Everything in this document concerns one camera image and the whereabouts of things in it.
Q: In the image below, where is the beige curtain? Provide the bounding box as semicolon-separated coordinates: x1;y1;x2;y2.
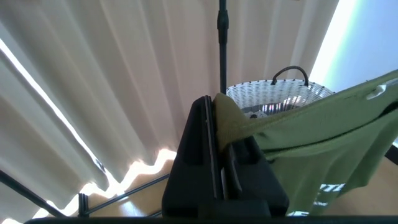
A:
0;0;340;223

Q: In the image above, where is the black clothes rack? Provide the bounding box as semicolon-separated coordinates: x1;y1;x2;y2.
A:
0;0;170;218

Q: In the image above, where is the white laundry basket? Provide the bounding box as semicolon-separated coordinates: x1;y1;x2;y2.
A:
226;65;335;119

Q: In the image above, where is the green printed t-shirt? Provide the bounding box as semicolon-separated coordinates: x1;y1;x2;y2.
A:
212;68;398;217

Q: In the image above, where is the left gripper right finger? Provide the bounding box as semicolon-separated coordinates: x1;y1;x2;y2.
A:
219;136;290;218

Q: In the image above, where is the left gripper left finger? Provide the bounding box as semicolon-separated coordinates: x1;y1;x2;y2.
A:
161;95;223;218

